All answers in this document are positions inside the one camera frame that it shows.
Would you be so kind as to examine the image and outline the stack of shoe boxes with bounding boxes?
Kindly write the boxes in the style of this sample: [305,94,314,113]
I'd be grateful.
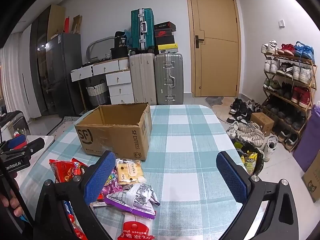
[154,21,178,54]

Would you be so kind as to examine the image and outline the red black snack pack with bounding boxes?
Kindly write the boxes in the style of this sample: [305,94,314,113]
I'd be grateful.
[63,200,87,240]

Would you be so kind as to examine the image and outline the wooden shoe rack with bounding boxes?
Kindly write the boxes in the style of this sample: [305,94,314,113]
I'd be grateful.
[262,53,317,152]

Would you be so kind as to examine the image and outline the red white label pack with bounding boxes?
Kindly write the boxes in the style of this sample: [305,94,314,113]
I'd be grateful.
[117,212,156,240]

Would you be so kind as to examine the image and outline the woven laundry basket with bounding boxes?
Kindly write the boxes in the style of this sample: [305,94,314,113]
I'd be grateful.
[86,80,108,107]

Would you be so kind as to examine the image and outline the SF cardboard box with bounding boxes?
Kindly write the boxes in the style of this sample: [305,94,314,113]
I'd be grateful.
[75,102,152,161]

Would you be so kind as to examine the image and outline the small cardboard box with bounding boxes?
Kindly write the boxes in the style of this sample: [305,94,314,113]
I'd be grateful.
[251,112,274,137]

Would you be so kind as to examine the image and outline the black trash bin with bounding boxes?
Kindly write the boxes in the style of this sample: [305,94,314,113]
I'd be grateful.
[232,139,264,176]

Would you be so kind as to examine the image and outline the silver suitcase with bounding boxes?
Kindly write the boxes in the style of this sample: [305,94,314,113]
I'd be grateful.
[154,53,184,105]

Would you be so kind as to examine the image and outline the beige cracker pack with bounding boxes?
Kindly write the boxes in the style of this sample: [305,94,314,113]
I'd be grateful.
[116,159,146,185]

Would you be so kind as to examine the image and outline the red chip bag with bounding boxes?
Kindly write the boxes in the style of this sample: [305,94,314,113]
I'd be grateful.
[49,158,87,183]

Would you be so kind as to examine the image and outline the person's left hand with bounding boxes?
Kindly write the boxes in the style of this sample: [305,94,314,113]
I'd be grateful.
[0,189,23,217]

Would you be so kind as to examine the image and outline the wooden door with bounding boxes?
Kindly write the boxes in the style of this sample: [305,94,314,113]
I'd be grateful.
[187,0,241,97]

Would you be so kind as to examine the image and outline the teal suitcase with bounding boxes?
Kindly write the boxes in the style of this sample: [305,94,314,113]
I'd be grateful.
[131,8,155,53]

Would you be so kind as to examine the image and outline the white drawer desk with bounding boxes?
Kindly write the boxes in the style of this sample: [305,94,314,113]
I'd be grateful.
[71,57,135,105]

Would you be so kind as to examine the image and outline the beige suitcase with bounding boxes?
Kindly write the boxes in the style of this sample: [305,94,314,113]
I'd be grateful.
[129,53,157,105]

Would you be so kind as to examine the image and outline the purple candy bag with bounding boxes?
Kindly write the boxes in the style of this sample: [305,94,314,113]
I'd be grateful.
[97,168,123,202]

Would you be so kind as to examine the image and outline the light switch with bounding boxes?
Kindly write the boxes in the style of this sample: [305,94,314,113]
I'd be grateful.
[278,20,285,28]

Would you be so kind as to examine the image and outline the door mat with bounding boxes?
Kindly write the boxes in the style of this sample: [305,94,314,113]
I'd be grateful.
[205,96,235,123]

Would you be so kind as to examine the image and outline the silver purple snack pack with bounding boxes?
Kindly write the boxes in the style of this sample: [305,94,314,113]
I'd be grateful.
[104,183,160,220]

